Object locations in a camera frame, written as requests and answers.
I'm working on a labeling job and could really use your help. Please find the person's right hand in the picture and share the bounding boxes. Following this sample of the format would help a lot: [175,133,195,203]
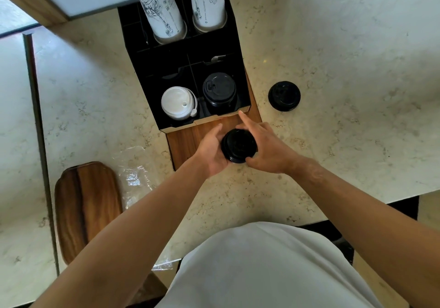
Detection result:
[235,110,304,175]

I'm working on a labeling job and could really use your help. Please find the person's left hand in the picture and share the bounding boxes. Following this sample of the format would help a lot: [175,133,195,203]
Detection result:
[194,123,230,178]

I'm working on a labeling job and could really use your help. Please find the stack of black cup lids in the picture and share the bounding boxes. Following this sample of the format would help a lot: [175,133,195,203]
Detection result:
[221,129,258,164]

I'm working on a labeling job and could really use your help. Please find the person's left forearm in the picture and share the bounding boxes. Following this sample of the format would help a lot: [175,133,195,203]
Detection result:
[31,153,209,308]

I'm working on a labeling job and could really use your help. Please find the person's right forearm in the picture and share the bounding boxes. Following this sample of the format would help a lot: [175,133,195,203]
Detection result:
[285,157,440,308]

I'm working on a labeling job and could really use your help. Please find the wooden base board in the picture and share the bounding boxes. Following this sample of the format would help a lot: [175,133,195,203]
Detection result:
[166,74,262,172]

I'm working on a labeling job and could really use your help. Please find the stack of black lids in organizer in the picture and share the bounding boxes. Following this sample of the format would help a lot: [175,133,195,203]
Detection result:
[202,72,238,115]

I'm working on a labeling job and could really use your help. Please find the stack of white cup lids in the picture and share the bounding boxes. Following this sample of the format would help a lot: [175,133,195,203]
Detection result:
[161,86,199,121]

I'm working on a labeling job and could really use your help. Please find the black cup lid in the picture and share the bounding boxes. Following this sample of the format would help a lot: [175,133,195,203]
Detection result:
[268,81,301,112]

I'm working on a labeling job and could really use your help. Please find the black cup organizer box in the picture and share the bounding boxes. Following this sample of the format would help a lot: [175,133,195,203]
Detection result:
[118,0,251,134]

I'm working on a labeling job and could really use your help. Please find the clear plastic wrapper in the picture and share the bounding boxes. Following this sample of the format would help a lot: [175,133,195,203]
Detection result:
[115,146,162,210]

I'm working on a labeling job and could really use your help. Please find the person's white shirt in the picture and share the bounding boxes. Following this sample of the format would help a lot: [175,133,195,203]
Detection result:
[155,222,384,308]

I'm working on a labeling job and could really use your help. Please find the stack of printed paper cups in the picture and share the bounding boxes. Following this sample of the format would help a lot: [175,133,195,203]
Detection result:
[132,0,188,45]
[188,0,228,33]

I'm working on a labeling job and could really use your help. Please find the wooden cutting board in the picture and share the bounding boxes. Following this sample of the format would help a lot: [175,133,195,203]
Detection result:
[54,161,124,265]

